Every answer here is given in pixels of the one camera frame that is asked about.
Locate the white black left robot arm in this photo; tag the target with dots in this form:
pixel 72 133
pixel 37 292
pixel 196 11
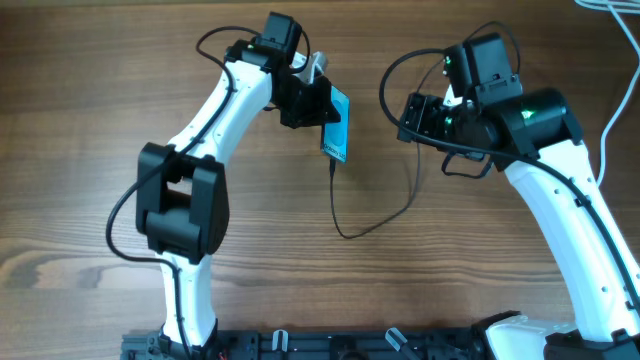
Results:
pixel 182 202

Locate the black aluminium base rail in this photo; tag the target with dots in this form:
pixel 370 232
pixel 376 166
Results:
pixel 393 343

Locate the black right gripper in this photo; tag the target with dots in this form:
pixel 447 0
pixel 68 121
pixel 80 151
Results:
pixel 430 107

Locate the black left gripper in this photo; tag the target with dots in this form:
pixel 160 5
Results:
pixel 315 113

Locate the blue screen Galaxy smartphone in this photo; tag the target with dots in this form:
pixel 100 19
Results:
pixel 334 140

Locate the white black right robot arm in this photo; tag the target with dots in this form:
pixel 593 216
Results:
pixel 537 143

